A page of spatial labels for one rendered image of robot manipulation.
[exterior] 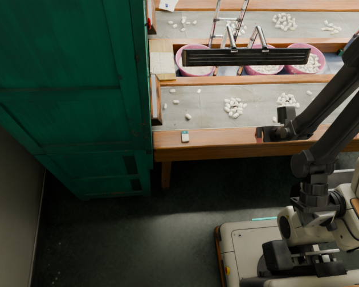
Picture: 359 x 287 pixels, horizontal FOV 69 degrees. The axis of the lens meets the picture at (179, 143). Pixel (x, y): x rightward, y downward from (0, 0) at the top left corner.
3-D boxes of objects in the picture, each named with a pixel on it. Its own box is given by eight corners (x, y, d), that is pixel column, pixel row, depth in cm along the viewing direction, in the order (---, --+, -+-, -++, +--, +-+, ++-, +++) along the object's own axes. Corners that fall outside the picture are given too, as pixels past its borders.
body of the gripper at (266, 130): (261, 126, 106) (269, 125, 99) (285, 125, 107) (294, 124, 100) (262, 142, 106) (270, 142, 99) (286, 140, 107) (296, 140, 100)
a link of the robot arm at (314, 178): (310, 189, 78) (326, 188, 79) (311, 156, 77) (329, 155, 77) (293, 180, 87) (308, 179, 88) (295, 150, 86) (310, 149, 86)
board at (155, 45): (175, 80, 154) (176, 79, 153) (150, 81, 153) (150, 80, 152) (171, 40, 169) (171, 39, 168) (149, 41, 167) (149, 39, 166)
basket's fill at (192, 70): (213, 81, 166) (215, 76, 161) (179, 82, 164) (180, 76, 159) (209, 56, 176) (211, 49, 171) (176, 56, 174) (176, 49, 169)
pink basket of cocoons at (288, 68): (323, 82, 173) (331, 72, 165) (285, 83, 171) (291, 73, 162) (310, 53, 185) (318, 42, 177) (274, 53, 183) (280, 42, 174)
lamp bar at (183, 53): (306, 65, 129) (314, 54, 122) (182, 67, 123) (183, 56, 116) (301, 53, 132) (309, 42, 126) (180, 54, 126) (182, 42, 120)
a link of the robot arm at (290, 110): (287, 138, 88) (311, 136, 88) (285, 103, 87) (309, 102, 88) (270, 138, 99) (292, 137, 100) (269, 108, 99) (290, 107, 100)
